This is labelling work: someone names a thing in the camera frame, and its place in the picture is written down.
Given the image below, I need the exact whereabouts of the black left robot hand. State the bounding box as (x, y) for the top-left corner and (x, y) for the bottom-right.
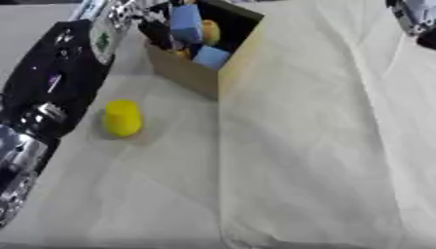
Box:
(136, 0), (198, 52)

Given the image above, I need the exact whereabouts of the small orange toy piece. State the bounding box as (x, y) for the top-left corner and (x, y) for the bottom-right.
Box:
(171, 48), (193, 60)

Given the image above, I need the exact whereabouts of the tall blue block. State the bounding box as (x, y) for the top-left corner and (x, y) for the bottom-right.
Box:
(168, 3), (206, 45)

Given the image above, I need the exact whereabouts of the tan cardboard box black inside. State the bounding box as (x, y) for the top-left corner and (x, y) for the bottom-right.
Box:
(137, 0), (266, 101)

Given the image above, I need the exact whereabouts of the yellow cylinder block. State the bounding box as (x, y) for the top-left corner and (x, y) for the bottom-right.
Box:
(100, 99), (145, 138)

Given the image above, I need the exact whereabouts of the small blue block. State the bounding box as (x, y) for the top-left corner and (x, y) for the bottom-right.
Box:
(191, 45), (234, 71)

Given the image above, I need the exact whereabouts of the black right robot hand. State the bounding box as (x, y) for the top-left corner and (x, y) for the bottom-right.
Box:
(416, 27), (436, 52)

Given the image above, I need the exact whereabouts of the orange yellow toy fruit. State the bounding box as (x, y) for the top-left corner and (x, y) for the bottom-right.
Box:
(199, 18), (224, 47)

